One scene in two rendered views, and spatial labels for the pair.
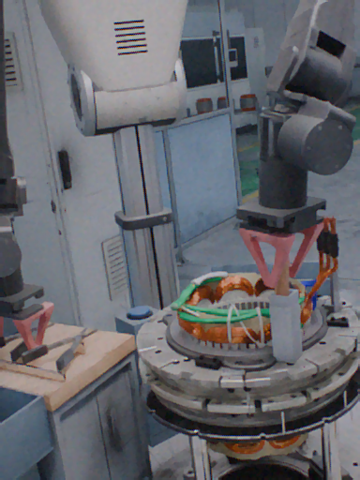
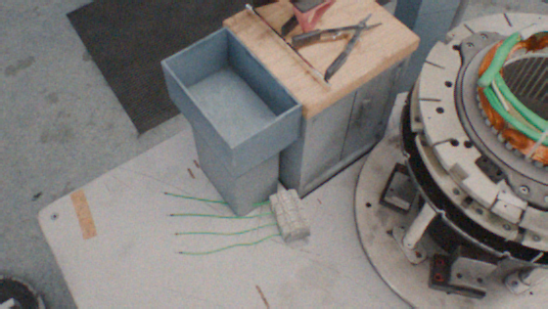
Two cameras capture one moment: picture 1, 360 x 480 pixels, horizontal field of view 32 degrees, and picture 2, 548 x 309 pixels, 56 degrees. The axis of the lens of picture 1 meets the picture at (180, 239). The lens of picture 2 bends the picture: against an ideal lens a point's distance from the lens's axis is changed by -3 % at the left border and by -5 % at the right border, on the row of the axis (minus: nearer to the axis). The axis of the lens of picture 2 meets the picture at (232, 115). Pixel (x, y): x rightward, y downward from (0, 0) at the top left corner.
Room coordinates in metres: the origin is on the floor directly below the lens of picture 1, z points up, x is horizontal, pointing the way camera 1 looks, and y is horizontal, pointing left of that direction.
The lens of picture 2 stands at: (0.39, 0.12, 1.61)
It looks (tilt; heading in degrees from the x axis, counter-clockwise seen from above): 56 degrees down; 27
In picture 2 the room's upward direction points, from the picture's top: 5 degrees counter-clockwise
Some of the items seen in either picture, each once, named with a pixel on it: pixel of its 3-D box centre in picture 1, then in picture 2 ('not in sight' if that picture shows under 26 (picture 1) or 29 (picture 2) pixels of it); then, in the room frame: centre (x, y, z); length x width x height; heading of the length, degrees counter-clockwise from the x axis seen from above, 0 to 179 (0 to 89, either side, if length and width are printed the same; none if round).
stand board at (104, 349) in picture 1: (49, 360); (319, 34); (0.89, 0.22, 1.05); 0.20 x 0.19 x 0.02; 147
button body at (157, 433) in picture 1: (148, 375); (416, 34); (1.09, 0.09, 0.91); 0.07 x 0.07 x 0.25; 35
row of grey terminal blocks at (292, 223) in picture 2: not in sight; (290, 214); (0.73, 0.20, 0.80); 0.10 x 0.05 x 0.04; 39
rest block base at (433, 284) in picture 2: not in sight; (457, 276); (0.72, -0.07, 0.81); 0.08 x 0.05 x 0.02; 97
